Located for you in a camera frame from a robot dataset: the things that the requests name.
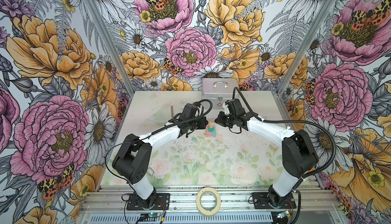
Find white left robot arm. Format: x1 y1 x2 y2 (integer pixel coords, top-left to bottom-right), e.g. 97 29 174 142
112 99 212 209

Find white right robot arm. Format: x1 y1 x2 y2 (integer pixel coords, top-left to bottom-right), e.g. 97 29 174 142
215 99 319 208

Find silver aluminium first aid case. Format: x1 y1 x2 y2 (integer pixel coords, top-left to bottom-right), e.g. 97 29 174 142
202 78 239 110

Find metal scissors tongs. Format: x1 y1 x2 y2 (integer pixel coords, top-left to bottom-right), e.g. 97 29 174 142
146 167 154 176

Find masking tape roll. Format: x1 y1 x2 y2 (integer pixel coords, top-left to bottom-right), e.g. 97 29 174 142
195 187 222 217

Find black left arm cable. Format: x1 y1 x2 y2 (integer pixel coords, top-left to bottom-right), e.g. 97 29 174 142
105 99 213 179

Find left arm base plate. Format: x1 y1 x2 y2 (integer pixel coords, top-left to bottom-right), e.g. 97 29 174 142
126 193 171 211

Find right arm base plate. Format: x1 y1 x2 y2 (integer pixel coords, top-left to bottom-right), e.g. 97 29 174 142
247 192 297 210

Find aluminium corner frame post left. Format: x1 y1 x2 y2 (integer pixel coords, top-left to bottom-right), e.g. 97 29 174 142
83 0 134 99

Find aluminium corner frame post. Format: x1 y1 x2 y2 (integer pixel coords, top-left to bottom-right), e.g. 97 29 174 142
83 0 134 99
277 0 336 96

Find aluminium corner frame post right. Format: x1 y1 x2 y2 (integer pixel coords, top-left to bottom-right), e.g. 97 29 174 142
277 0 336 96

